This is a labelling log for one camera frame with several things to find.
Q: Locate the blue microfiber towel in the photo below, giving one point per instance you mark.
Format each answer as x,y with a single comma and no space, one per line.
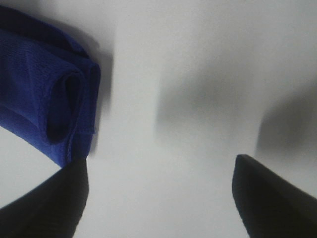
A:
48,87

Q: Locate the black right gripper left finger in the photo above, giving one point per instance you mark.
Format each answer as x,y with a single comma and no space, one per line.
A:
51,210

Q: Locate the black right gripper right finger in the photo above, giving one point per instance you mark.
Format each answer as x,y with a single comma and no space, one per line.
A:
269,206

